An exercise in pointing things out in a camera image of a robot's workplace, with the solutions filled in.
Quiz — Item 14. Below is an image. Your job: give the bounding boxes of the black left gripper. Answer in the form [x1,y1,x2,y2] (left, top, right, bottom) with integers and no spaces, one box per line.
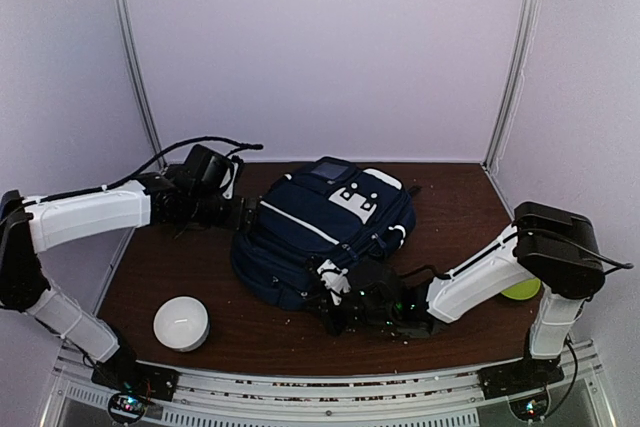
[188,190,261,233]

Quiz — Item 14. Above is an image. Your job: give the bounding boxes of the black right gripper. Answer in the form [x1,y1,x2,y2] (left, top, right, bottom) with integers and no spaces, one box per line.
[301,290,397,340]

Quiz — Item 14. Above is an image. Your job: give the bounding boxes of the navy blue student backpack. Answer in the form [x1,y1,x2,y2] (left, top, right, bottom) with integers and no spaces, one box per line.
[231,157,416,311]

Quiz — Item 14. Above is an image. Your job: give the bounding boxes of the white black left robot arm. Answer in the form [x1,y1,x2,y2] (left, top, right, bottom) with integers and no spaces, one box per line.
[1,136,262,391]

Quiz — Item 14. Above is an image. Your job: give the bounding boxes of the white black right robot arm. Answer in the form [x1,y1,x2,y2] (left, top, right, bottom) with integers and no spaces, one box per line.
[306,202,606,389]

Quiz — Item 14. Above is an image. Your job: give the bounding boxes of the white ceramic bowl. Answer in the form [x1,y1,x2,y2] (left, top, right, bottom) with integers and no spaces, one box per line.
[153,296,210,352]

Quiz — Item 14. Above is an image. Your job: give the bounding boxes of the green plate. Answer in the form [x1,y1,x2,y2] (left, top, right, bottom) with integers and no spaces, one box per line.
[501,278,541,301]

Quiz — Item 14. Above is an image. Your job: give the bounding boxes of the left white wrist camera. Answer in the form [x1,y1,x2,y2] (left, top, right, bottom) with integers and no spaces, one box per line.
[220,155,244,200]

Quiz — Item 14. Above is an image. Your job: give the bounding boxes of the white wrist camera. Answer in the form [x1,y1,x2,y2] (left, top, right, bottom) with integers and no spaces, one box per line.
[220,155,244,200]
[316,259,351,306]

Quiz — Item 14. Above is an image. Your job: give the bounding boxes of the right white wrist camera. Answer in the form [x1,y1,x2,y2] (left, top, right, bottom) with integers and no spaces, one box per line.
[316,259,351,306]

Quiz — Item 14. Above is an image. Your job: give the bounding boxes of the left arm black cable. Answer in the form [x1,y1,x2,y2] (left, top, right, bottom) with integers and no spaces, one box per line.
[19,135,265,208]

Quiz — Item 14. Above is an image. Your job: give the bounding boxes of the white front rail frame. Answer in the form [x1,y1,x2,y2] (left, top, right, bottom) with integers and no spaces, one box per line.
[39,341,616,427]

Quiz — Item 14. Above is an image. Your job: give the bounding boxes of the left aluminium frame post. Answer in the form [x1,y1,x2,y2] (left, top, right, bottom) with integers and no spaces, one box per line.
[113,0,162,154]

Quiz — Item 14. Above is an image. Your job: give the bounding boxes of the aluminium frame post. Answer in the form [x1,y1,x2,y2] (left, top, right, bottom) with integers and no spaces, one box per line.
[483,0,540,174]
[113,0,162,154]

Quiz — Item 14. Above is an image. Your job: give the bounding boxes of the right aluminium frame post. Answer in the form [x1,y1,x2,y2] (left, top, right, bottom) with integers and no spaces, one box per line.
[483,0,540,174]

